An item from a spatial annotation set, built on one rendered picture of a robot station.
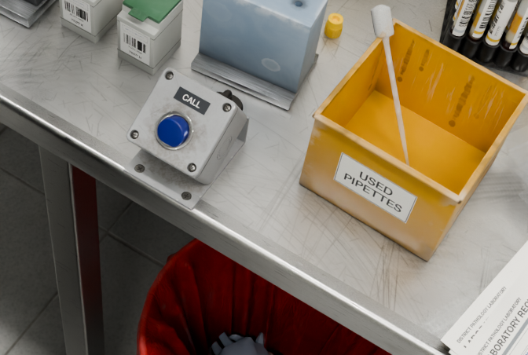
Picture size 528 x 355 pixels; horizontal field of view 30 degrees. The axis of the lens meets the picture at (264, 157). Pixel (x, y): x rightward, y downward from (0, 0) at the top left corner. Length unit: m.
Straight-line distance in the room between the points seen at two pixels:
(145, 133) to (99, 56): 0.15
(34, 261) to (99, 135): 0.95
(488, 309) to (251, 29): 0.31
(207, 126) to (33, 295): 1.03
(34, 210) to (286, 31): 1.09
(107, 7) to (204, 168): 0.20
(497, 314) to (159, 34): 0.37
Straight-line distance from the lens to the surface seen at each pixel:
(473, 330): 0.81
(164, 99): 0.81
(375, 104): 0.91
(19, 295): 1.78
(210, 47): 0.91
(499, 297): 0.83
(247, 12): 0.85
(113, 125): 0.88
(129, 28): 0.89
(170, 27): 0.90
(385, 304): 0.81
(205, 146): 0.79
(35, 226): 1.85
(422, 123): 0.91
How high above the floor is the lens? 1.58
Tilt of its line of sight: 55 degrees down
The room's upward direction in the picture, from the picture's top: 11 degrees clockwise
